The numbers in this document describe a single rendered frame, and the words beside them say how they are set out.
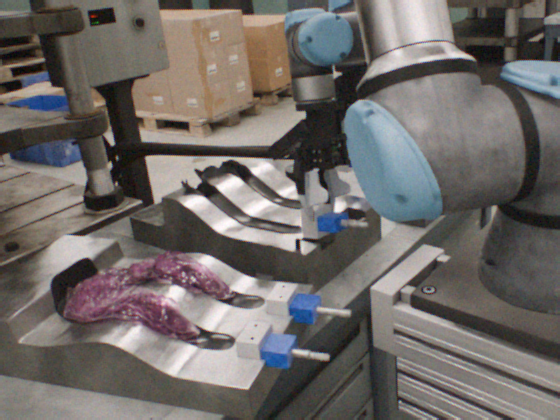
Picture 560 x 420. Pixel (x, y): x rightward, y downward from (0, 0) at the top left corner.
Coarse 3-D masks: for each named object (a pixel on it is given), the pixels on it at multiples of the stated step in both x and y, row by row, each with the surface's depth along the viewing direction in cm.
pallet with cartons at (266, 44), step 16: (256, 16) 619; (272, 16) 608; (256, 32) 544; (272, 32) 551; (256, 48) 551; (272, 48) 554; (256, 64) 557; (272, 64) 558; (288, 64) 583; (256, 80) 564; (272, 80) 561; (288, 80) 587; (272, 96) 564; (288, 96) 595
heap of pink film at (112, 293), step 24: (144, 264) 101; (168, 264) 98; (192, 264) 100; (72, 288) 97; (96, 288) 95; (120, 288) 99; (144, 288) 92; (192, 288) 97; (216, 288) 97; (72, 312) 93; (96, 312) 90; (120, 312) 88; (144, 312) 88; (168, 312) 89; (168, 336) 87; (192, 336) 89
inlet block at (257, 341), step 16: (240, 336) 85; (256, 336) 84; (272, 336) 86; (288, 336) 86; (240, 352) 84; (256, 352) 83; (272, 352) 83; (288, 352) 83; (304, 352) 84; (288, 368) 83
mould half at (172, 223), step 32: (256, 160) 139; (192, 192) 123; (224, 192) 125; (256, 192) 129; (288, 192) 132; (160, 224) 127; (192, 224) 120; (224, 224) 118; (288, 224) 117; (224, 256) 117; (256, 256) 112; (288, 256) 107; (320, 256) 108; (352, 256) 118
